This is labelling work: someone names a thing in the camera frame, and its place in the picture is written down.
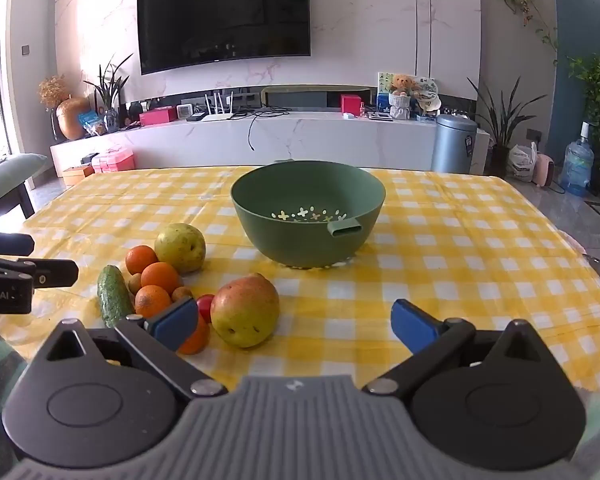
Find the pink storage boxes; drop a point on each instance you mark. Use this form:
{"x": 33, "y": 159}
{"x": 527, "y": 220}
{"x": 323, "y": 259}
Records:
{"x": 114, "y": 161}

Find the red green mango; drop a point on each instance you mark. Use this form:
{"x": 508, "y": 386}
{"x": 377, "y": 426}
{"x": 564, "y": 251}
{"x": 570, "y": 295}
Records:
{"x": 244, "y": 310}

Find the wall outlet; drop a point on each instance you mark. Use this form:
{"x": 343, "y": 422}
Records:
{"x": 533, "y": 135}

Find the black case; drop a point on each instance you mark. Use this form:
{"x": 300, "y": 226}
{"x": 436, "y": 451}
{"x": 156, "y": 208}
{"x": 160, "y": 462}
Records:
{"x": 89, "y": 159}

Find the orange cardboard box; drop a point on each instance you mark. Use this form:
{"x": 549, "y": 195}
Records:
{"x": 76, "y": 175}

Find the pink heater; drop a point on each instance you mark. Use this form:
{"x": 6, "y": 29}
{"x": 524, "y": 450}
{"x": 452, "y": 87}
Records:
{"x": 543, "y": 169}

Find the blue snack bag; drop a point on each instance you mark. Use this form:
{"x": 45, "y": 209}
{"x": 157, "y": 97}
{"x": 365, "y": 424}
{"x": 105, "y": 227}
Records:
{"x": 90, "y": 122}

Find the green pothos plant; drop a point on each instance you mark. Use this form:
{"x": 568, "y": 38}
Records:
{"x": 597, "y": 80}

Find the orchid plant in glass vase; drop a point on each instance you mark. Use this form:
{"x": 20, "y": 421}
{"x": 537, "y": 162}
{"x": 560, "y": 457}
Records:
{"x": 109, "y": 92}

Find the dried flower bunch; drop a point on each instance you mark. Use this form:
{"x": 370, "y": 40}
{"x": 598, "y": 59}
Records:
{"x": 52, "y": 91}

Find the black curved television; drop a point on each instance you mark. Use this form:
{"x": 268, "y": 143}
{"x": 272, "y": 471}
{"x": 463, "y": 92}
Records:
{"x": 225, "y": 15}

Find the hanging vine plant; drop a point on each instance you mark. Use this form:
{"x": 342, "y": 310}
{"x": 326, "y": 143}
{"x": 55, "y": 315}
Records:
{"x": 522, "y": 5}

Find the white marble television cabinet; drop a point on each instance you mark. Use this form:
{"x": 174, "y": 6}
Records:
{"x": 330, "y": 137}

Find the green cushioned chair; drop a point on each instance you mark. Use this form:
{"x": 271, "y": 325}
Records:
{"x": 7, "y": 177}

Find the pink flat box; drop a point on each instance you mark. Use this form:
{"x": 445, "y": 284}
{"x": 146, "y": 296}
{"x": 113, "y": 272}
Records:
{"x": 157, "y": 116}

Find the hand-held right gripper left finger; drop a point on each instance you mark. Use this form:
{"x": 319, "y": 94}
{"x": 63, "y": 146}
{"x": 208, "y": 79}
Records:
{"x": 172, "y": 324}

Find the green cucumber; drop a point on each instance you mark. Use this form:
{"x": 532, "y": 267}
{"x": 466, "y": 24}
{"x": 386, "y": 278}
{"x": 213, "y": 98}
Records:
{"x": 114, "y": 300}

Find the colourful drawing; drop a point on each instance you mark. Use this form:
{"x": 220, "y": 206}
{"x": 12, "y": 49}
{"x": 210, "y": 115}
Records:
{"x": 382, "y": 91}

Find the blue water bottle with pump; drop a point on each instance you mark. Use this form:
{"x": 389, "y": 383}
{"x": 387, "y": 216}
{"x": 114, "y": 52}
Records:
{"x": 577, "y": 165}

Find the yellow checkered tablecloth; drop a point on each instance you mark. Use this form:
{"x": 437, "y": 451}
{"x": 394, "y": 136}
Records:
{"x": 455, "y": 270}

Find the small white clock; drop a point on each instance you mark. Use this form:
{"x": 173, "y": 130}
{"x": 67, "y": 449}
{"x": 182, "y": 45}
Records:
{"x": 185, "y": 111}

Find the white router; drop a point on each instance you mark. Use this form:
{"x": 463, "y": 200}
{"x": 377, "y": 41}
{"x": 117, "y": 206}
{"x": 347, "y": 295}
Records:
{"x": 218, "y": 116}

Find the red tomato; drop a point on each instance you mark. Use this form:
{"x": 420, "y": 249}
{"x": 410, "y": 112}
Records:
{"x": 205, "y": 306}

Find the small brown longan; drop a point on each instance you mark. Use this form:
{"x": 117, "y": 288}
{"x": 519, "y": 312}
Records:
{"x": 134, "y": 282}
{"x": 182, "y": 293}

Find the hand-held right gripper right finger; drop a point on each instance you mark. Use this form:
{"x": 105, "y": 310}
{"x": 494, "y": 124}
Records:
{"x": 414, "y": 330}

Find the small black device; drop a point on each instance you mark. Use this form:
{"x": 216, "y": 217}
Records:
{"x": 196, "y": 117}

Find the dark grey soundbar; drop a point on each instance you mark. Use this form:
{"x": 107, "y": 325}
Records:
{"x": 300, "y": 98}

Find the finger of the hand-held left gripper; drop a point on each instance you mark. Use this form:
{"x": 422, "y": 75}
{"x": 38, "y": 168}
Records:
{"x": 7, "y": 244}
{"x": 55, "y": 273}

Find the red box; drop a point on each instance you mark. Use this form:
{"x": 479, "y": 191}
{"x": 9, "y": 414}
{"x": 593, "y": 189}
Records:
{"x": 351, "y": 104}

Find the orange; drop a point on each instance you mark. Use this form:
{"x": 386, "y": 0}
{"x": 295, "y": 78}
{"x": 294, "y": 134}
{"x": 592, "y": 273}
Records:
{"x": 151, "y": 301}
{"x": 199, "y": 342}
{"x": 141, "y": 258}
{"x": 160, "y": 277}

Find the tall leafy potted plant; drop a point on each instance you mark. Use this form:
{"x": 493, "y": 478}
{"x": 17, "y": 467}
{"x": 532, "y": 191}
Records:
{"x": 500, "y": 125}

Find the teddy bear bouquet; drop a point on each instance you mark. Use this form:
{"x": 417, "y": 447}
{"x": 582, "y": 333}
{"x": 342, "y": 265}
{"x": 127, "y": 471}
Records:
{"x": 400, "y": 97}

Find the round printed hand fan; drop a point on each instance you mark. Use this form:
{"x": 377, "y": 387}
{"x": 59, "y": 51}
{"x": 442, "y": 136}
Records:
{"x": 425, "y": 89}

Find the yellow green pear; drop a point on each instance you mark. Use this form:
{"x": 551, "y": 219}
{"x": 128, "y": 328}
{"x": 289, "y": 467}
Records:
{"x": 180, "y": 247}

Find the green strainer bowl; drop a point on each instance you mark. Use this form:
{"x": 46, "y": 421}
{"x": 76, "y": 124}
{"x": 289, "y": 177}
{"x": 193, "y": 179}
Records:
{"x": 300, "y": 240}

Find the copper vase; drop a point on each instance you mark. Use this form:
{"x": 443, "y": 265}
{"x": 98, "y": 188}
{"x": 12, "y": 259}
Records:
{"x": 71, "y": 119}

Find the white plastic bag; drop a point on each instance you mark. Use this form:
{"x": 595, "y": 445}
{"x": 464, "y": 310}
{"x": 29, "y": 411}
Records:
{"x": 522, "y": 162}

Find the blue grey trash can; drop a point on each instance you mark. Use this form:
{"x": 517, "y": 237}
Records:
{"x": 453, "y": 145}

